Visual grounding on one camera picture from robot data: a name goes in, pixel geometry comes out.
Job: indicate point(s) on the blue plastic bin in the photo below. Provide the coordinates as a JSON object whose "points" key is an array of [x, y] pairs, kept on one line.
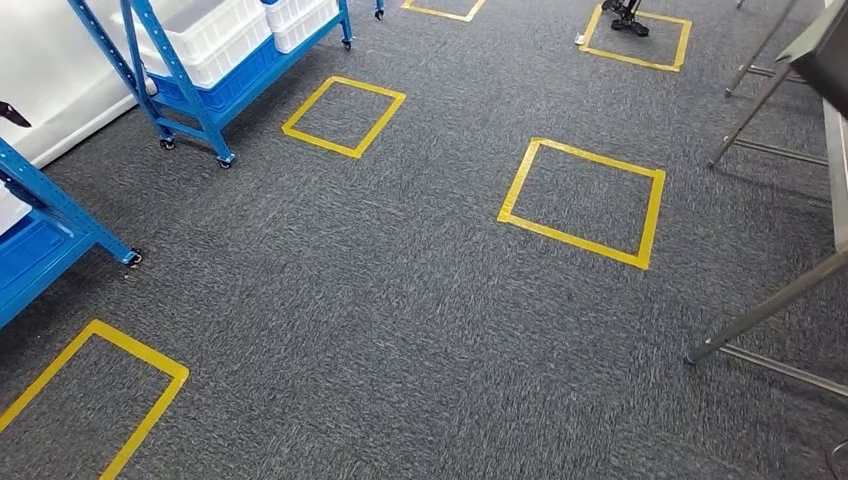
{"points": [[232, 89]]}

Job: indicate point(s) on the yellow floor tape square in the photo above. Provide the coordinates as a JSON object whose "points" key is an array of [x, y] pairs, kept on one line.
{"points": [[573, 242], [140, 351], [321, 142]]}

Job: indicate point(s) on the white plastic bin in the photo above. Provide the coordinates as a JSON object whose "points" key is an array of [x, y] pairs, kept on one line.
{"points": [[305, 23], [199, 26], [238, 60]]}

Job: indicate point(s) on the blue metal shelf rack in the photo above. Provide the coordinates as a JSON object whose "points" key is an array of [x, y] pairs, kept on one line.
{"points": [[215, 142], [40, 258]]}

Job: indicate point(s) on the black floor stand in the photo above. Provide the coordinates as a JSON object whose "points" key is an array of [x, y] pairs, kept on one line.
{"points": [[629, 26]]}

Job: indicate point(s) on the stainless steel table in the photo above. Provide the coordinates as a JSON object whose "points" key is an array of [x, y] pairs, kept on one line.
{"points": [[762, 311]]}

